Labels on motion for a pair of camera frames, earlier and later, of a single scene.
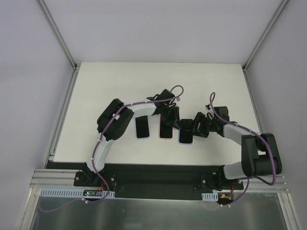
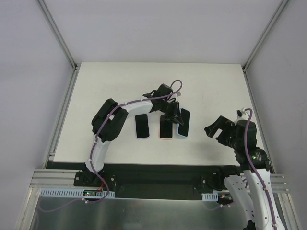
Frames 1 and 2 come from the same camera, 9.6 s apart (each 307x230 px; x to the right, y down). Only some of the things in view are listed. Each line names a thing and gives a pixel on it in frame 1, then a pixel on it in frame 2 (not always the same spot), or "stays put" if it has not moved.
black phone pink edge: (142, 127) stays put
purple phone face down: (186, 132) → (183, 130)
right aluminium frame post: (265, 33) stays put
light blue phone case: (183, 143) → (183, 130)
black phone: (166, 131) stays put
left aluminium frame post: (57, 33) stays put
